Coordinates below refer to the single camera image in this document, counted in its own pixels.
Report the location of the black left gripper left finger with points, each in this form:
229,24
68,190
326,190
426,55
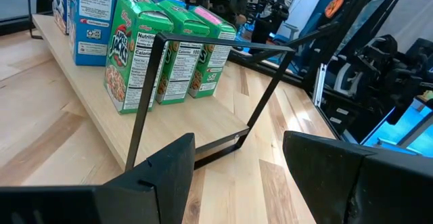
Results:
172,183

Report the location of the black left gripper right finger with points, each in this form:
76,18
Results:
321,176

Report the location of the green Apple Jacks box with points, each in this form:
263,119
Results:
118,48
216,31
189,21

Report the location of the dark blue Frosted Flakes box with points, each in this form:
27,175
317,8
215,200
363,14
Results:
60,7
91,34

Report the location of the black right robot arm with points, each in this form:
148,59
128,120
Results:
270,31

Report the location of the orange item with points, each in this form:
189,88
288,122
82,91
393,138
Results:
335,5

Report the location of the silver aluminium extrusion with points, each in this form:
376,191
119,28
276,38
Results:
319,85

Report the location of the blue panel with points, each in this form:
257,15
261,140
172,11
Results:
406,129

